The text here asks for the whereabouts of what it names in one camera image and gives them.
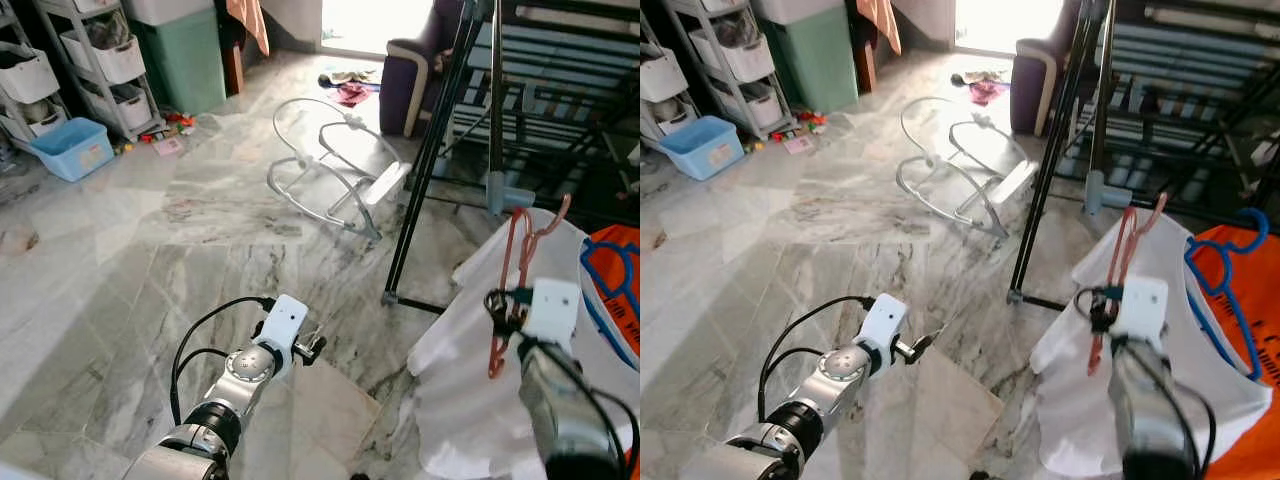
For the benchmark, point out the pink plastic hanger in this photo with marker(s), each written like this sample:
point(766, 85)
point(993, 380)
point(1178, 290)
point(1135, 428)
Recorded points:
point(1122, 240)
point(510, 240)

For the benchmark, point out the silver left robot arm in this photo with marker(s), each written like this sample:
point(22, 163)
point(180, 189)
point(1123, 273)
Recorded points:
point(840, 365)
point(245, 365)

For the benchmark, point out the blue plastic hanger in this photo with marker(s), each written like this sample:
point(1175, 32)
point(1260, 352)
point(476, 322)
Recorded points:
point(1257, 222)
point(590, 290)

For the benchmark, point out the white t-shirt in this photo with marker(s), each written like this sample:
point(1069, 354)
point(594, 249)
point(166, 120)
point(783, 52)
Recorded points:
point(1070, 400)
point(460, 400)

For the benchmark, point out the orange t-shirt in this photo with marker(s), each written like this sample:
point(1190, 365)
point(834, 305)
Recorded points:
point(1255, 300)
point(612, 235)

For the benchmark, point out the black metal drying rack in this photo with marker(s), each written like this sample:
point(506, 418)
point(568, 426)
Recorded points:
point(1100, 100)
point(495, 120)

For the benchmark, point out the purple armchair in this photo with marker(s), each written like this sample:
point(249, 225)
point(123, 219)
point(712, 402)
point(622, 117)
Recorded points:
point(400, 90)
point(1030, 90)

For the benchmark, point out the pink card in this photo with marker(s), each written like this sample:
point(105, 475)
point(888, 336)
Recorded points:
point(799, 144)
point(168, 147)

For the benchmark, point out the pink cloth heap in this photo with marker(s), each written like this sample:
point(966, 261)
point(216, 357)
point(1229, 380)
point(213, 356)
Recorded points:
point(352, 93)
point(985, 92)

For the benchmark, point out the light blue plastic basket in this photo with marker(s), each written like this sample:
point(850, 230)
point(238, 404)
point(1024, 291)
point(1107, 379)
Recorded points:
point(70, 150)
point(700, 150)

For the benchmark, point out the grey drawer storage rack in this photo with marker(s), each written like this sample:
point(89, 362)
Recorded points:
point(660, 75)
point(25, 75)
point(105, 60)
point(735, 35)

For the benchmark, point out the green white storage bin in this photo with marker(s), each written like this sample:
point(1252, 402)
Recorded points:
point(180, 65)
point(810, 60)

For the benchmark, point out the peach hanging cloth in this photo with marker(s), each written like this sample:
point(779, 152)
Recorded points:
point(248, 25)
point(880, 25)

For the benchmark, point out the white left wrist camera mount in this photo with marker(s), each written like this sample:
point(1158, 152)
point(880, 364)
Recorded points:
point(885, 320)
point(288, 320)

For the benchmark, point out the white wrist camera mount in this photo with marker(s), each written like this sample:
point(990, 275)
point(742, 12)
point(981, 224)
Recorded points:
point(885, 320)
point(288, 320)
point(555, 310)
point(1143, 305)

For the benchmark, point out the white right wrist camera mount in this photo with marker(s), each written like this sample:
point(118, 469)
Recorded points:
point(1143, 305)
point(555, 310)

